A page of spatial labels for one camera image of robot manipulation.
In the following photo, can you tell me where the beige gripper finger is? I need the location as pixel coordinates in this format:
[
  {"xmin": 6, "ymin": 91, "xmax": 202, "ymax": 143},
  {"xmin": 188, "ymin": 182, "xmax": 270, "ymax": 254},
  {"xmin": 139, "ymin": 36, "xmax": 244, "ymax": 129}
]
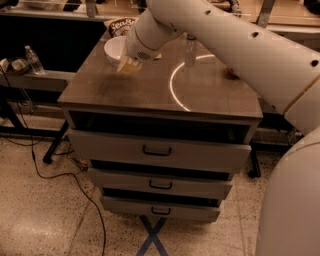
[{"xmin": 117, "ymin": 48, "xmax": 142, "ymax": 74}]

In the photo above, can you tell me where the white bowl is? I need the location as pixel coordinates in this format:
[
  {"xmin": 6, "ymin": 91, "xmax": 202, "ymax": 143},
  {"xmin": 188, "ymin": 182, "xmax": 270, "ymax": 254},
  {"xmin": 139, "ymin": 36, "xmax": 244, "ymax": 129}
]
[{"xmin": 104, "ymin": 36, "xmax": 126, "ymax": 66}]

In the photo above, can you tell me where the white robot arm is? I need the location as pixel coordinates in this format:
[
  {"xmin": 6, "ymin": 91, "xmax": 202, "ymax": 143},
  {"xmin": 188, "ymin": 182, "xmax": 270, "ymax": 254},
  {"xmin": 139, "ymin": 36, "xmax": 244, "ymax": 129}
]
[{"xmin": 118, "ymin": 0, "xmax": 320, "ymax": 256}]

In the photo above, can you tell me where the redbull can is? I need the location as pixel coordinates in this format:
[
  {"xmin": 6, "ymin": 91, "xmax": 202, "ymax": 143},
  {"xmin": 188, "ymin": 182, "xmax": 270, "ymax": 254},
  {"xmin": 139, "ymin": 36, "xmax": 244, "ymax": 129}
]
[{"xmin": 187, "ymin": 34, "xmax": 197, "ymax": 41}]

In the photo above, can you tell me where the sea salt chips bag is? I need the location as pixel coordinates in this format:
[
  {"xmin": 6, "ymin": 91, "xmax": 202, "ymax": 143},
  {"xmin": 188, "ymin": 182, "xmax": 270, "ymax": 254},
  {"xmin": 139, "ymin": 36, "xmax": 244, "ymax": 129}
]
[{"xmin": 104, "ymin": 17, "xmax": 136, "ymax": 38}]

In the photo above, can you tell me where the grey side bench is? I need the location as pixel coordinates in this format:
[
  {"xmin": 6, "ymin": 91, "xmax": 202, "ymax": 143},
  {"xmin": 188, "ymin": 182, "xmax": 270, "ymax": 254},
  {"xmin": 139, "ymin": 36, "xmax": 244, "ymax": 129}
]
[{"xmin": 0, "ymin": 70, "xmax": 75, "ymax": 92}]

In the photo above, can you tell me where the grey drawer cabinet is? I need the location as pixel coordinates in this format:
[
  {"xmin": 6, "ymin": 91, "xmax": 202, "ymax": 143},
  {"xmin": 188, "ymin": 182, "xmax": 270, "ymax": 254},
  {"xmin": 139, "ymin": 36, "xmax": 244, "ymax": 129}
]
[{"xmin": 59, "ymin": 37, "xmax": 262, "ymax": 208}]

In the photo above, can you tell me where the top grey drawer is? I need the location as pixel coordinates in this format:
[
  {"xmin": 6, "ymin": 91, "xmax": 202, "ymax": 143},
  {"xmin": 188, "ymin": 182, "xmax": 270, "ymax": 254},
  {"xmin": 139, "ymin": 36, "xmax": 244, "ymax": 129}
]
[{"xmin": 68, "ymin": 129, "xmax": 251, "ymax": 173}]

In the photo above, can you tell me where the grey drawer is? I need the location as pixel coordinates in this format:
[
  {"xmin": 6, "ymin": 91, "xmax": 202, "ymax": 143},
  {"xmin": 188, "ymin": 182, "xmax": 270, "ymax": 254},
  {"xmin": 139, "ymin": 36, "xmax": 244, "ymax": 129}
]
[
  {"xmin": 88, "ymin": 168, "xmax": 232, "ymax": 200},
  {"xmin": 101, "ymin": 196, "xmax": 220, "ymax": 222},
  {"xmin": 68, "ymin": 129, "xmax": 251, "ymax": 173}
]

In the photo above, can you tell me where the clear plastic water bottle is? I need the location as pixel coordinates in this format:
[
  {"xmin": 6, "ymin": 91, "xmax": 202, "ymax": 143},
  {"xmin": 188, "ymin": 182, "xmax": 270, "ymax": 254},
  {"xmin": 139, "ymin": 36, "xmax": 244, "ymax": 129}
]
[{"xmin": 25, "ymin": 45, "xmax": 45, "ymax": 75}]

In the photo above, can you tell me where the red apple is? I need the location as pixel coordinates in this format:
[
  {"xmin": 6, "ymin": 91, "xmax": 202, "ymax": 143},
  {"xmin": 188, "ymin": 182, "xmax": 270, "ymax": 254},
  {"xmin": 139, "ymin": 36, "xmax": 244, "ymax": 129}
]
[{"xmin": 226, "ymin": 67, "xmax": 239, "ymax": 79}]

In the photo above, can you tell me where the small dark dish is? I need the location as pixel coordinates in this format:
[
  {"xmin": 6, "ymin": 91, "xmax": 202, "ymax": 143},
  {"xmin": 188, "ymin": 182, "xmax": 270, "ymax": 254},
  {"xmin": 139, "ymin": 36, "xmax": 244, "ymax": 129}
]
[{"xmin": 7, "ymin": 58, "xmax": 30, "ymax": 76}]

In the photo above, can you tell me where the middle grey drawer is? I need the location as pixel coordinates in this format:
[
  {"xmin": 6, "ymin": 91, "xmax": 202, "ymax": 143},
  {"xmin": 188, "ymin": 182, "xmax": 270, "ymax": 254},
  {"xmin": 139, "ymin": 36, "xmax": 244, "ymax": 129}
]
[{"xmin": 88, "ymin": 168, "xmax": 232, "ymax": 200}]

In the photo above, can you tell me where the bottom grey drawer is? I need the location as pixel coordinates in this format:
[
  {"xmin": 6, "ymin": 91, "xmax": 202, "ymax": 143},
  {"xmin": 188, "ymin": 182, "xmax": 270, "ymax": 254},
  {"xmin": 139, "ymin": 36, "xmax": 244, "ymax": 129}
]
[{"xmin": 101, "ymin": 196, "xmax": 220, "ymax": 222}]

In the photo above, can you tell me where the black floor cable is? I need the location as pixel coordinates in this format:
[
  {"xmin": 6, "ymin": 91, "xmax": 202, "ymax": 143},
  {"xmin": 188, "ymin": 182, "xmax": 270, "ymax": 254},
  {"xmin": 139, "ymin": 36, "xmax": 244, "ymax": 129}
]
[{"xmin": 0, "ymin": 66, "xmax": 107, "ymax": 256}]

